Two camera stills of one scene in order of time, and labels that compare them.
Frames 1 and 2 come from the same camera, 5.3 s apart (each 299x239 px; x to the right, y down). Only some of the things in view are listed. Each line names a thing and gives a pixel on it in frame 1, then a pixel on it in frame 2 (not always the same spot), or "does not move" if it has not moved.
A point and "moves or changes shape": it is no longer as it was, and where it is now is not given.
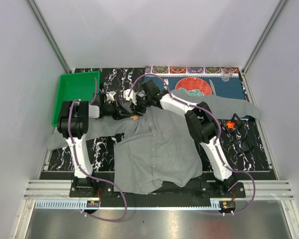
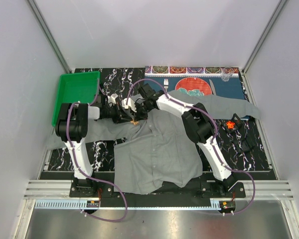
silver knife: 213,86 does not move
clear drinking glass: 226,72 does not move
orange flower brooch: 135,117 moves or changes shape
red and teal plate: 194,86 does not move
